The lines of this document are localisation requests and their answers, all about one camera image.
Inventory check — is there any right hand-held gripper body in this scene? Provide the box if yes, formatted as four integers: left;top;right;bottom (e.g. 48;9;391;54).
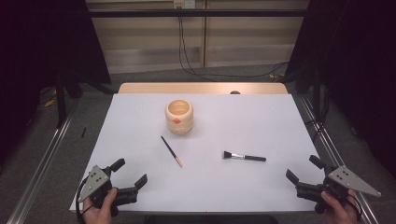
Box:
295;165;382;215

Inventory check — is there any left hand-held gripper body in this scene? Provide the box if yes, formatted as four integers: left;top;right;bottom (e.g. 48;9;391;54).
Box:
78;164;139;217

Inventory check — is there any thin black brush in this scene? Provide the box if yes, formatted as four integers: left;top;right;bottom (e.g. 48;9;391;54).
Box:
160;135;184;168

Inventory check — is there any black makeup brush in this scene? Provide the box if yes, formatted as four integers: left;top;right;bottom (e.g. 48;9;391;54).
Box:
222;150;267;162

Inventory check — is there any round wooden cup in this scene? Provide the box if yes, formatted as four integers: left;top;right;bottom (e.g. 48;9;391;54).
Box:
164;98;194;135

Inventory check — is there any person's left hand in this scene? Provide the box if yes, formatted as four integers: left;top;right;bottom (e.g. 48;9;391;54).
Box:
82;187;120;224

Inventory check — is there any person's right hand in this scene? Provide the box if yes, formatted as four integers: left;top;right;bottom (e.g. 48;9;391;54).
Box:
320;189;359;224

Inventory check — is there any white table mat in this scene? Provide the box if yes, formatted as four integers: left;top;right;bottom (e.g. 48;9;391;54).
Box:
69;92;344;215

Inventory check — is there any black curtain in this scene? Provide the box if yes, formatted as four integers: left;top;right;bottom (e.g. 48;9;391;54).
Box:
285;0;396;180
0;0;112;171

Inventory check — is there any black horizontal bar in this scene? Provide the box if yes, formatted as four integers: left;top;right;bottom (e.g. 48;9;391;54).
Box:
87;8;308;19

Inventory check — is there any aluminium floor rail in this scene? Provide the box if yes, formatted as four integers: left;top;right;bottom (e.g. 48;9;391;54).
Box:
298;94;379;224
6;98;80;224

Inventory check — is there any right hand-held gripper cable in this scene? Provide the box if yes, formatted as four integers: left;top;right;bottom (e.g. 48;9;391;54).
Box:
345;192;364;220

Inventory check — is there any hand-held gripper cable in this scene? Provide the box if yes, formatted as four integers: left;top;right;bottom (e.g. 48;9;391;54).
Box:
345;192;364;220
75;176;94;224

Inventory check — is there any left hand-held gripper cable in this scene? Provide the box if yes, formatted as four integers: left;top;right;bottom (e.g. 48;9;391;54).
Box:
75;176;94;224

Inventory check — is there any black floor cable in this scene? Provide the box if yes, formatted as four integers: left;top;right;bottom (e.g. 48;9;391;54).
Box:
306;92;332;145

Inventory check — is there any black stand post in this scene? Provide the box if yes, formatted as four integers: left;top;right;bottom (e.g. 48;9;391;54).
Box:
312;66;322;121
55;69;68;129

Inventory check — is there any black hanging cable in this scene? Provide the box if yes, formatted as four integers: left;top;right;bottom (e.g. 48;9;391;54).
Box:
179;16;290;79
177;16;218;83

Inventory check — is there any wall socket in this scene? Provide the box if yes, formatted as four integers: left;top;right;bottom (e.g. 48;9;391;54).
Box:
173;0;197;9

